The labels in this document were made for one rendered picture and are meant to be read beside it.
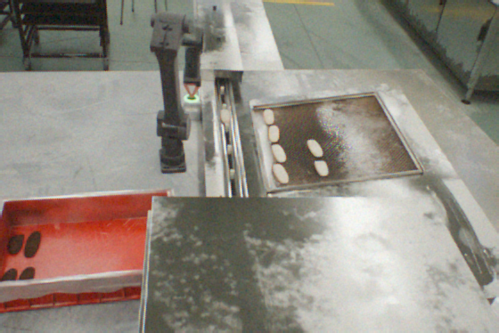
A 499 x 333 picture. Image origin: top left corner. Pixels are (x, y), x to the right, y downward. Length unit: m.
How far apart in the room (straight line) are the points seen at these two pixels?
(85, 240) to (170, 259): 0.74
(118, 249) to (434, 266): 0.90
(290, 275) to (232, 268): 0.09
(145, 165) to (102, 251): 0.41
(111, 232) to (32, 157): 0.47
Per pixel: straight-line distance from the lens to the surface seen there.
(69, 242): 1.53
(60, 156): 1.85
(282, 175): 1.62
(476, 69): 4.27
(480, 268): 1.44
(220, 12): 2.78
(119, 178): 1.72
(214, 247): 0.82
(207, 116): 1.96
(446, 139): 2.21
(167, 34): 1.46
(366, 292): 0.81
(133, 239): 1.51
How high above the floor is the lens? 1.90
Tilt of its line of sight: 37 degrees down
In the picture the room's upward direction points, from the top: 7 degrees clockwise
